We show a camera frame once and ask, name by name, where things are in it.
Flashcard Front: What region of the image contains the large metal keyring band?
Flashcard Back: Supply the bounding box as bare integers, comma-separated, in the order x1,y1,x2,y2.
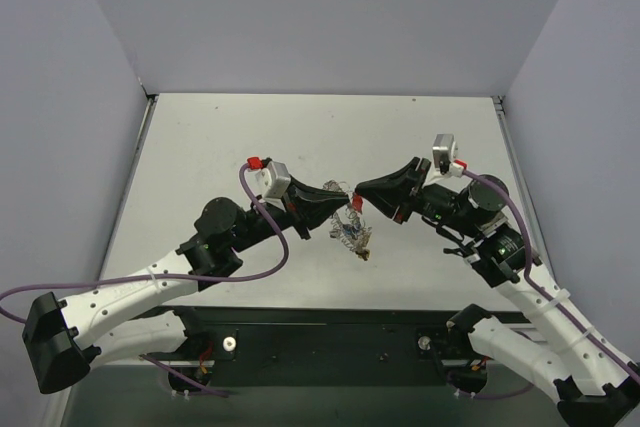
323,179,372,254

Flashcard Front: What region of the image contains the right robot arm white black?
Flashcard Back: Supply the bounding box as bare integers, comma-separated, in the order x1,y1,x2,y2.
355,158,639,426

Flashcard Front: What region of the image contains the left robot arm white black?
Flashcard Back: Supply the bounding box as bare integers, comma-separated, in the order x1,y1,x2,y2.
22,177,349,394

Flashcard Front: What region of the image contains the yellow key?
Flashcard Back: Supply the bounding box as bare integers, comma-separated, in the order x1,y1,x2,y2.
354,245,371,261

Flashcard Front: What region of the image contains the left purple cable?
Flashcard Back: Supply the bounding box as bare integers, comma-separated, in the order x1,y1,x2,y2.
0,164,291,398

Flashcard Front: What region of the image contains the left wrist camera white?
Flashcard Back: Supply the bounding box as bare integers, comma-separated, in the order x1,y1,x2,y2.
247,157,292,203

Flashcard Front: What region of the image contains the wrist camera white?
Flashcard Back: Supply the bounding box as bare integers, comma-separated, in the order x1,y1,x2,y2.
247,157,292,203
432,134,467,181

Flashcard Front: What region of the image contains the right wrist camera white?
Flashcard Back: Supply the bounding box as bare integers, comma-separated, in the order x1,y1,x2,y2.
432,134,467,181

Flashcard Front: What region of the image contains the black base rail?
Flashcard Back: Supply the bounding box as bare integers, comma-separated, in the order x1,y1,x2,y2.
124,306,531,388

